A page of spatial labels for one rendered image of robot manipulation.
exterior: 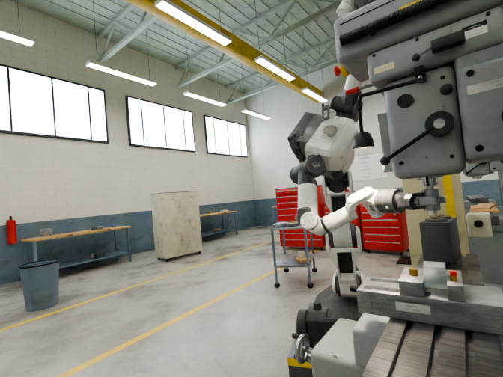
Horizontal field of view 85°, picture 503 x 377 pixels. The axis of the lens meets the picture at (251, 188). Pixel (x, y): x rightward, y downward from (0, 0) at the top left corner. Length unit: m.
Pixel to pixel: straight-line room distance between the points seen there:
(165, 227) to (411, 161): 6.09
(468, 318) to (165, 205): 6.23
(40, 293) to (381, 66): 4.85
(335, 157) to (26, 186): 7.16
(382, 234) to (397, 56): 4.92
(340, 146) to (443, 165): 0.56
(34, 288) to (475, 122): 4.99
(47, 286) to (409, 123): 4.82
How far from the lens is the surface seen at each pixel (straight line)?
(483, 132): 0.96
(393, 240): 5.73
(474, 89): 0.98
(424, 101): 1.00
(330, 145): 1.39
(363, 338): 1.06
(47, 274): 5.00
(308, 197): 1.27
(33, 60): 8.67
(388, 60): 1.04
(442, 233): 1.54
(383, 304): 0.95
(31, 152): 7.96
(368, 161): 10.40
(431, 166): 0.97
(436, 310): 0.93
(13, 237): 7.58
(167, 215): 6.70
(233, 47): 7.13
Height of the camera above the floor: 1.29
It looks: 2 degrees up
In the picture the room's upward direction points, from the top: 5 degrees counter-clockwise
